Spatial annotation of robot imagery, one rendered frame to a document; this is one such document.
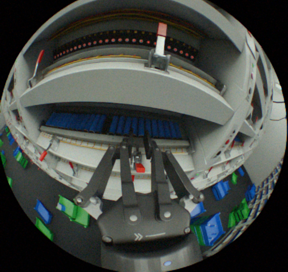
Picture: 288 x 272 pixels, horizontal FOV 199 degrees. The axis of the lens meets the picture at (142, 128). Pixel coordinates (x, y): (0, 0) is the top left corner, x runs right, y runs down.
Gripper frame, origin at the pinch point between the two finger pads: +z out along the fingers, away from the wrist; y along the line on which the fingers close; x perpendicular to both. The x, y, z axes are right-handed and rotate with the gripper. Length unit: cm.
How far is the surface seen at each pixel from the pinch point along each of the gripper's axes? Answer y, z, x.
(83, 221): -49, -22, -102
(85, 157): -13.2, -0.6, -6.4
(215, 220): 76, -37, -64
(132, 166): -0.9, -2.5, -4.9
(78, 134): -16.5, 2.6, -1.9
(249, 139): 88, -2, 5
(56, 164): -42.3, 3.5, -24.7
